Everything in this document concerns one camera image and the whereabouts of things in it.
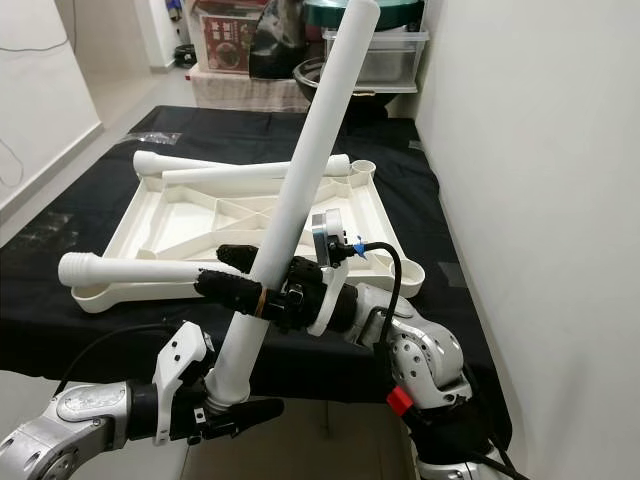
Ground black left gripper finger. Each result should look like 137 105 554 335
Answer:
222 397 286 433

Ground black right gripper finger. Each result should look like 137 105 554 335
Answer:
215 243 261 273
194 268 273 316

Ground white plastic table top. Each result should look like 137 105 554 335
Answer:
72 157 426 313

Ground black tablecloth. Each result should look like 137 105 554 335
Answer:
0 105 511 451

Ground clear tape strip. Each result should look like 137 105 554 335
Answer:
125 130 183 147

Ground beige patterned bench cloth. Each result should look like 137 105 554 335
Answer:
192 70 306 111

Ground cross-shaped clear tape piece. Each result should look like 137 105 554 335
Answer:
40 212 96 251

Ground black wok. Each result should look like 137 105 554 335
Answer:
292 58 371 116

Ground black round floor object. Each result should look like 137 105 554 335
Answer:
172 45 201 69

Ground black bag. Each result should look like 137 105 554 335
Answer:
248 0 311 81

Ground storage box with orange lid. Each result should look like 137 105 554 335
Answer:
190 0 261 73

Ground clear plastic storage box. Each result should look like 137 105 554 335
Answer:
322 28 429 89

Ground green pot lid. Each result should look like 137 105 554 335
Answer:
302 0 423 29

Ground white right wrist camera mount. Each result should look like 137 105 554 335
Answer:
305 210 366 336

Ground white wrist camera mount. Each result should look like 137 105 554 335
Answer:
305 210 366 336
150 320 219 446

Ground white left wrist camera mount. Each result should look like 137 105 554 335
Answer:
150 320 219 446

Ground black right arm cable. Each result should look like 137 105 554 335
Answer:
350 238 407 346

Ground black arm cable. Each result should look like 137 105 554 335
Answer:
350 238 407 346
50 320 181 396

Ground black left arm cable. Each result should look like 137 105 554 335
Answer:
50 320 181 396

